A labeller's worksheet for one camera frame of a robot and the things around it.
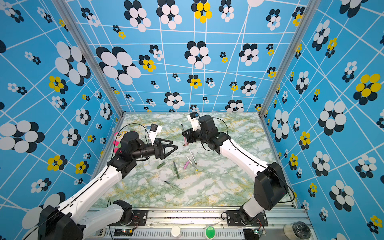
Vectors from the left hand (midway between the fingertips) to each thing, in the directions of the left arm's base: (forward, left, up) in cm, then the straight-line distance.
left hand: (174, 145), depth 69 cm
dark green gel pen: (-9, +3, -28) cm, 29 cm away
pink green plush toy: (+19, +41, -20) cm, 50 cm away
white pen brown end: (+5, -9, -27) cm, 29 cm away
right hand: (+11, -4, -4) cm, 12 cm away
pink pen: (+3, -5, -1) cm, 6 cm away
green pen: (-3, +1, -28) cm, 28 cm away
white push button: (-31, -1, -20) cm, 37 cm away
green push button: (-32, -16, -17) cm, 40 cm away
